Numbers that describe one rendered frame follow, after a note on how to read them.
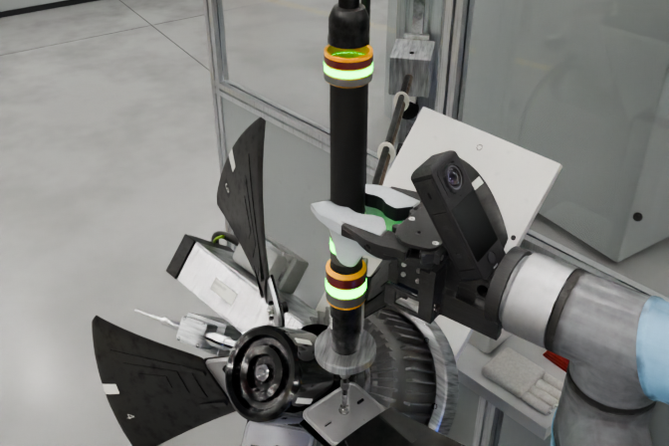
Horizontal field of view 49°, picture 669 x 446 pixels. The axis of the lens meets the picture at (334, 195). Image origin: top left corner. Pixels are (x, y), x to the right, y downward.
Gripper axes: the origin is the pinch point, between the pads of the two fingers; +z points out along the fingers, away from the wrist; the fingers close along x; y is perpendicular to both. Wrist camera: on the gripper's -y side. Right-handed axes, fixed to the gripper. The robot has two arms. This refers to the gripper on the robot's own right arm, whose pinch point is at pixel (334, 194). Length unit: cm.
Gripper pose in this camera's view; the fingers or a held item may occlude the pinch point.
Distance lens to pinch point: 74.2
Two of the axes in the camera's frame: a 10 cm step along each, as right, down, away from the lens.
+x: 6.0, -4.3, 6.8
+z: -8.0, -3.3, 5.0
